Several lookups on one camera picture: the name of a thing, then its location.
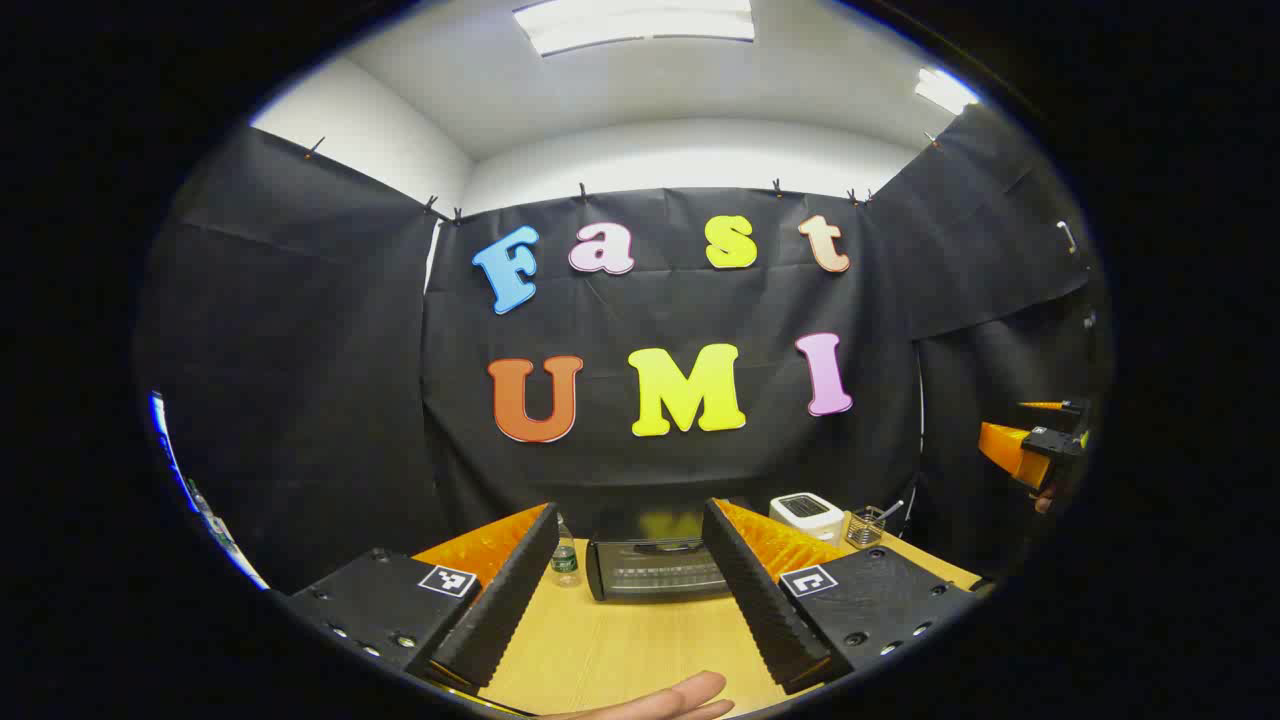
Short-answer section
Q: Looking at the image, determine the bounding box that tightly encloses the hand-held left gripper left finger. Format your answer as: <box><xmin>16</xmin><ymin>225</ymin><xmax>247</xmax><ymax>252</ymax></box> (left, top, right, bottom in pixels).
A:
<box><xmin>288</xmin><ymin>502</ymin><xmax>561</xmax><ymax>691</ymax></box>

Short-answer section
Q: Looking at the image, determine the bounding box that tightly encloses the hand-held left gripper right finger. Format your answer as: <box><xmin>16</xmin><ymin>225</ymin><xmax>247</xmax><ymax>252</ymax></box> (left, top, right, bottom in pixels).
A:
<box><xmin>701</xmin><ymin>497</ymin><xmax>979</xmax><ymax>696</ymax></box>

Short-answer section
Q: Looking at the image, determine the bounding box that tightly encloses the black electric oven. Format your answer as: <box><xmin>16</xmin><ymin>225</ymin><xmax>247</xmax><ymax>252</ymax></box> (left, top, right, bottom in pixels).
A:
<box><xmin>585</xmin><ymin>508</ymin><xmax>736</xmax><ymax>603</ymax></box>

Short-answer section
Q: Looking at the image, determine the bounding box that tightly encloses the clear water bottle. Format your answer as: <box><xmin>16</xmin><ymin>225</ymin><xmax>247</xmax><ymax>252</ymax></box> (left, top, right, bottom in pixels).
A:
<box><xmin>550</xmin><ymin>515</ymin><xmax>581</xmax><ymax>588</ymax></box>

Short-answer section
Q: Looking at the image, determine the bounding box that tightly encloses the white toaster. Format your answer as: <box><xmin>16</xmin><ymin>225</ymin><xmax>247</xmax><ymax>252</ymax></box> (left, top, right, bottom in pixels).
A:
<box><xmin>769</xmin><ymin>492</ymin><xmax>846</xmax><ymax>546</ymax></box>

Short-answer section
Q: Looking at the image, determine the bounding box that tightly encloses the black backdrop cloth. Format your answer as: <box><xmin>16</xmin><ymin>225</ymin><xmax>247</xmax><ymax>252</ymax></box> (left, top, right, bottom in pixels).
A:
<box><xmin>135</xmin><ymin>100</ymin><xmax>1111</xmax><ymax>596</ymax></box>

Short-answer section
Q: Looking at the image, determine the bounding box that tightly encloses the ceiling light panel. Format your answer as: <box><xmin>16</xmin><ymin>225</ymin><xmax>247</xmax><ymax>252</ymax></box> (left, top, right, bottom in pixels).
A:
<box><xmin>513</xmin><ymin>0</ymin><xmax>756</xmax><ymax>57</ymax></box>
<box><xmin>914</xmin><ymin>67</ymin><xmax>980</xmax><ymax>114</ymax></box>

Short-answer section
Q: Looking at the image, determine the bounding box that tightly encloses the row of black cloth clips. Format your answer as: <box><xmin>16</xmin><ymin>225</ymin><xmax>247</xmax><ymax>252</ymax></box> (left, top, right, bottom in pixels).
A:
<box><xmin>305</xmin><ymin>130</ymin><xmax>943</xmax><ymax>221</ymax></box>

